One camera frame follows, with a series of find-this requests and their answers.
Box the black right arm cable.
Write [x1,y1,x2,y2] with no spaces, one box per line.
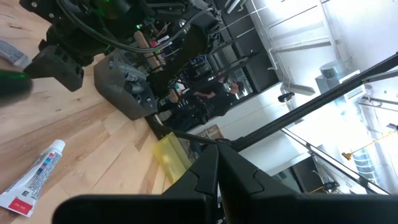
[57,0,216,54]

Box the black aluminium rig frame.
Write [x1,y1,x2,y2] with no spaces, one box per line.
[145,52,398,196]

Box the dark grey plastic bin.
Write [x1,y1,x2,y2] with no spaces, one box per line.
[93,49,159,121]

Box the person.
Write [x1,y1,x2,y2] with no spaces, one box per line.
[191,79,246,119]

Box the white travel toothpaste tube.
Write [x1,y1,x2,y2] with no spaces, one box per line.
[0,139,67,218]
[0,39,32,69]

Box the yellow plastic bin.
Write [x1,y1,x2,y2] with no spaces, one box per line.
[152,131,193,185]

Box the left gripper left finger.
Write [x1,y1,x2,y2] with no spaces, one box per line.
[52,144,220,224]

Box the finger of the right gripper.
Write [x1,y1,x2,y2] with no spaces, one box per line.
[0,69,34,108]

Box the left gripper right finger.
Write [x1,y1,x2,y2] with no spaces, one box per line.
[218,144,398,224]

